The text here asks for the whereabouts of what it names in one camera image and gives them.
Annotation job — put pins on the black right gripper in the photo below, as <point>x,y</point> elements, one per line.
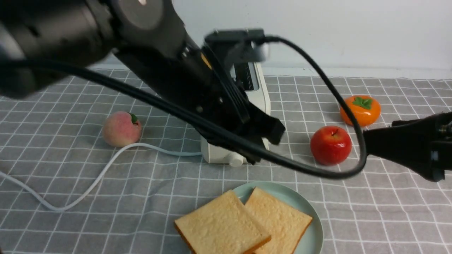
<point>407,143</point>

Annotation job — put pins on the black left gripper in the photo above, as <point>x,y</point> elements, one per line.
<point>198,83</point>

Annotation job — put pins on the toast slice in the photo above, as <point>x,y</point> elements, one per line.
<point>223,226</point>
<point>286,224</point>

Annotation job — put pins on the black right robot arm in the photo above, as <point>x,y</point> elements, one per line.
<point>442,146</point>

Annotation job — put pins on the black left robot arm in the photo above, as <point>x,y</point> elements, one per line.
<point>143,50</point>

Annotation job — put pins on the white toaster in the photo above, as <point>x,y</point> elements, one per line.
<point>252,78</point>

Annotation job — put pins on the orange persimmon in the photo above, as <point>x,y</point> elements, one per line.
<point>366,109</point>

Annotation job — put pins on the red apple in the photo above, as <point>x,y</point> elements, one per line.
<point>330,145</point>

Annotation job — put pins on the pink peach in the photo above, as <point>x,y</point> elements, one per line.
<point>121,129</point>

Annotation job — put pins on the light green plate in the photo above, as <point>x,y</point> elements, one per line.
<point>312,240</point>

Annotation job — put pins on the grey checked tablecloth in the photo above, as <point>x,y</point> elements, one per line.
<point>52,142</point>

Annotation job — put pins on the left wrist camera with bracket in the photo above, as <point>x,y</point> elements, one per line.
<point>223,49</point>

